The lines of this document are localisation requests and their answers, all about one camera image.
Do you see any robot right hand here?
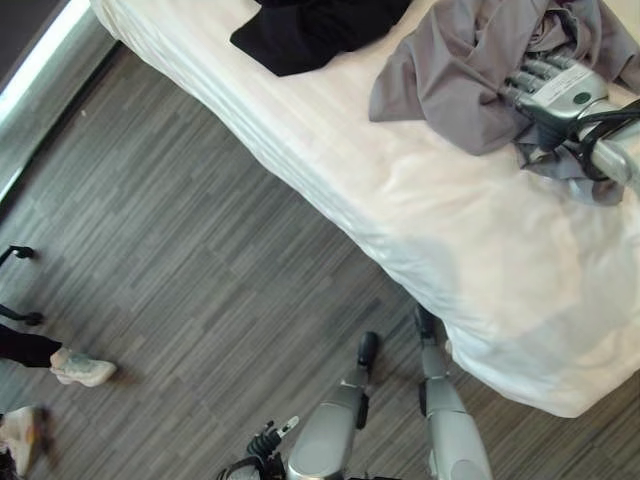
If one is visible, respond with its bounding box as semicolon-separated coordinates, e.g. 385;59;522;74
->
503;52;610;162

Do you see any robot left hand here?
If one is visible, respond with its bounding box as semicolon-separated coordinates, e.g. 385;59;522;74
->
215;414;301;480

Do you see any grey garment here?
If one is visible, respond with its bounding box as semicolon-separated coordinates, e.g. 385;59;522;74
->
368;0;640;205

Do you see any bed with white sheet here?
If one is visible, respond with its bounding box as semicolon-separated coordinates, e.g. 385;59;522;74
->
89;0;640;419

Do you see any robot left silver leg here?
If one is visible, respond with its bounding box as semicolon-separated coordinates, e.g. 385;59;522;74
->
285;330;382;480

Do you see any robot silver leg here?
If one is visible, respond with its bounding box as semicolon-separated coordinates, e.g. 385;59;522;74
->
285;330;382;480
412;305;495;480

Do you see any robot right silver leg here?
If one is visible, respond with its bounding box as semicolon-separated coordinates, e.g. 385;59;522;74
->
412;305;495;480

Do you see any person's pale shoe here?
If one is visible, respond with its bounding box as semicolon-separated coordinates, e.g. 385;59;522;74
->
49;346;119;387
0;404;53;471

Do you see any black garment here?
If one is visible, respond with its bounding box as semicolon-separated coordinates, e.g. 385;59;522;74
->
229;0;414;78

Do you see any person's leg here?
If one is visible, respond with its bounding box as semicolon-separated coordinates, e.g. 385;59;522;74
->
0;322;64;372

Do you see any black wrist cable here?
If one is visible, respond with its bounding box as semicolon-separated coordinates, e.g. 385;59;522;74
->
563;105;640;182

